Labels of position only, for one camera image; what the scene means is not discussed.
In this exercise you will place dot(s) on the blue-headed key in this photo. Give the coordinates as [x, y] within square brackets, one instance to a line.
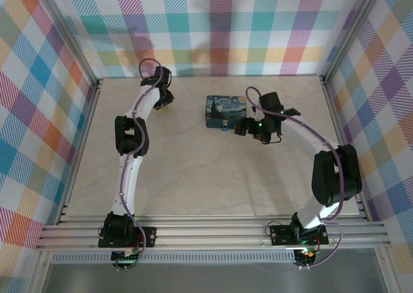
[224, 129]

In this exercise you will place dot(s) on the starry night print tin box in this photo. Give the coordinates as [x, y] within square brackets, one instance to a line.
[226, 107]

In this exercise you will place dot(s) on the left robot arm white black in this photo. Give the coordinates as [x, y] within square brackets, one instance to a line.
[127, 183]

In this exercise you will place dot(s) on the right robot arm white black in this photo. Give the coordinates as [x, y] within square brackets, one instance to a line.
[335, 177]

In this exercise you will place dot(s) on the controller board with LEDs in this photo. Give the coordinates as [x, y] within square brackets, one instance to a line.
[308, 254]
[126, 259]

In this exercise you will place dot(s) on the grey metal panel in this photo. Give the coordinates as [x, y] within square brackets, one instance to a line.
[209, 278]

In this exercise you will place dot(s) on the aluminium side rail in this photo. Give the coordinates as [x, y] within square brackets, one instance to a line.
[78, 151]
[335, 118]

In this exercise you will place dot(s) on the aluminium frame post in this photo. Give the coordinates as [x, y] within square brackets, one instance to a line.
[72, 39]
[351, 31]

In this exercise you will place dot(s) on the aluminium rail beam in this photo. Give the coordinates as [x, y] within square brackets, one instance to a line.
[209, 235]

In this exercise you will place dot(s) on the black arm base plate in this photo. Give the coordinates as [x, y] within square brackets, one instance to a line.
[280, 235]
[150, 236]

